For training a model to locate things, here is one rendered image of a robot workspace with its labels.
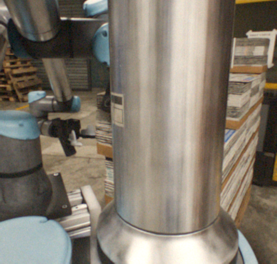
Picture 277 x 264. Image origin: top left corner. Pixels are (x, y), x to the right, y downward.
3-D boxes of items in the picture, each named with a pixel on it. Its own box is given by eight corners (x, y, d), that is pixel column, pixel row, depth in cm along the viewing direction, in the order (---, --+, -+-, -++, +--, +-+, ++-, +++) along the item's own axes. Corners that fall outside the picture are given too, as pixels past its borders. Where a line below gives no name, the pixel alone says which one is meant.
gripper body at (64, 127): (68, 124, 98) (47, 120, 104) (70, 144, 101) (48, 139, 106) (81, 119, 105) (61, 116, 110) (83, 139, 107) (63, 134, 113)
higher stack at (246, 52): (195, 199, 211) (205, 38, 177) (205, 184, 236) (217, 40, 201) (243, 215, 192) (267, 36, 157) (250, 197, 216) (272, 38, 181)
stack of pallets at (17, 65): (11, 93, 770) (4, 48, 735) (40, 93, 760) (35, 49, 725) (-21, 101, 642) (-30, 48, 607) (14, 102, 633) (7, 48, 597)
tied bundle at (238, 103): (166, 120, 140) (167, 79, 134) (186, 110, 164) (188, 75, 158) (237, 131, 121) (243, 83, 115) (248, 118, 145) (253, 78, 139)
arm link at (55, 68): (57, -9, 81) (83, 101, 117) (22, -9, 81) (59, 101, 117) (48, 6, 73) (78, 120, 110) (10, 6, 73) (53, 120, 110)
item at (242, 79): (173, 79, 133) (174, 77, 133) (192, 76, 156) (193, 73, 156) (248, 84, 114) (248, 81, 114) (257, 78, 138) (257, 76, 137)
